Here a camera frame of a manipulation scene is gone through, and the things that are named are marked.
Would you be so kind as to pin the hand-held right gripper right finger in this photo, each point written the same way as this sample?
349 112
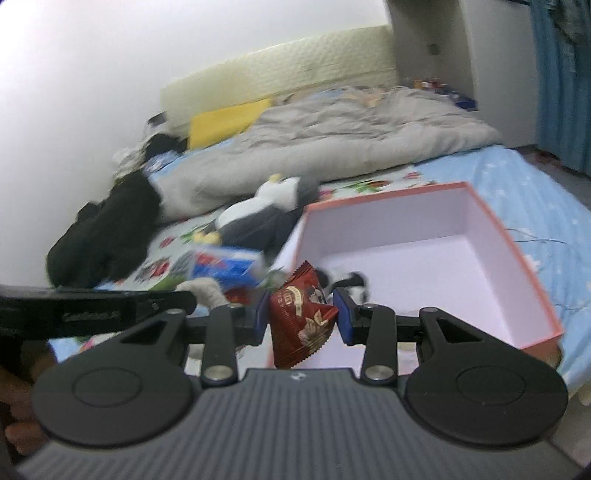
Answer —
342 318

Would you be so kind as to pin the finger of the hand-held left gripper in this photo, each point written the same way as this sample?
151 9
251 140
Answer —
164 302

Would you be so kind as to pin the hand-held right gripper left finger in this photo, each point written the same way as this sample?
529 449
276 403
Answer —
261 323

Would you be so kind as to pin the red snack packet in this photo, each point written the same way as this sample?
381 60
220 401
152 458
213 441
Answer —
300 323
239 295

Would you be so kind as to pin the small panda plush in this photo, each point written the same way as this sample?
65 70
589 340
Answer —
351 281

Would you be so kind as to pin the blue tissue packet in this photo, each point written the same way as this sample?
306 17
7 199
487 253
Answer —
226 267

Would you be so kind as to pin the pink cardboard box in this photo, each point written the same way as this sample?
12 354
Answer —
415 258

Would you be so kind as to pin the person's left hand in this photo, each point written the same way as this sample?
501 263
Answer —
18 415

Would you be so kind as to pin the floral printed bedsheet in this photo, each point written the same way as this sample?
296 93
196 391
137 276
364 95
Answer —
166 251

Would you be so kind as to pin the black clothing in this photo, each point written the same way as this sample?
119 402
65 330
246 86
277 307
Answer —
101 230

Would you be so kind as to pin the grey penguin plush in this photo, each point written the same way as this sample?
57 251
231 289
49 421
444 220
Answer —
263 217

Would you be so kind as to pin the blue printed pillow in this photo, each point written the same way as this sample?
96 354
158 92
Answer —
161 161

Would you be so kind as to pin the white crumpled cloth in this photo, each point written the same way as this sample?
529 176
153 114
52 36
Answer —
129 159

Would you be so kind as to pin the black bag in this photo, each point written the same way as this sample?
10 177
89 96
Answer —
164 145

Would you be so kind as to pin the black charger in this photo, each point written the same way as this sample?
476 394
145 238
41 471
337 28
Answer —
157 118

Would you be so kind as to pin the grey duvet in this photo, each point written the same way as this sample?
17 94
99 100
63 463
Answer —
332 134

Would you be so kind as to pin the yellow pillow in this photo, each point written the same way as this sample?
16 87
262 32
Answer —
221 122

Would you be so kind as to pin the row of small bottles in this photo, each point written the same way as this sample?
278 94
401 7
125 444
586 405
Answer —
431 84

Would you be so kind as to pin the cream quilted headboard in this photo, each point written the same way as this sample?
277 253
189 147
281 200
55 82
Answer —
277 69

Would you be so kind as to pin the white wardrobe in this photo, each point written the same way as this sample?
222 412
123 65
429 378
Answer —
485 55

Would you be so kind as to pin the blue curtain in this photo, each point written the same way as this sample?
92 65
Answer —
561 83

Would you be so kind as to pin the wall socket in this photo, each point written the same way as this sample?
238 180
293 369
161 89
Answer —
432 49

